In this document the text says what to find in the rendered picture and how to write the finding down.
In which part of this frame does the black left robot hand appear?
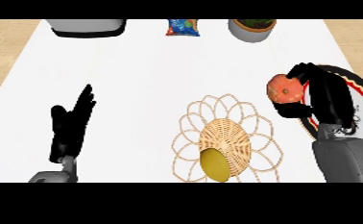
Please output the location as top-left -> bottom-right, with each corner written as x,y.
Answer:
48,84 -> 97,164

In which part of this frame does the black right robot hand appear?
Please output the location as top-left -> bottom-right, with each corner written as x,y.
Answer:
271,62 -> 358,136

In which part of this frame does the orange round squash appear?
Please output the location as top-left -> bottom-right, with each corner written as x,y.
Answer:
265,73 -> 305,105

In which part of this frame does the white plate with dark rim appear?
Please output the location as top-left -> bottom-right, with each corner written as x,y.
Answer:
298,63 -> 363,140

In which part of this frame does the woven wicker flower placemat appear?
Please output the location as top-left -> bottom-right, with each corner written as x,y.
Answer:
169,93 -> 284,184

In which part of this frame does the grey plant pot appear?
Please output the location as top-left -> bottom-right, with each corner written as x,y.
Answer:
227,18 -> 277,44

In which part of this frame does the yellow-green oval fruit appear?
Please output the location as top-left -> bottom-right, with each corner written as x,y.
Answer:
199,148 -> 233,183

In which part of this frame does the grey and black appliance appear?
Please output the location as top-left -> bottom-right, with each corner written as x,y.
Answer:
44,18 -> 126,38

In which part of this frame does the blue snack bag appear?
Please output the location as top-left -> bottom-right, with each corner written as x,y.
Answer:
163,18 -> 200,37

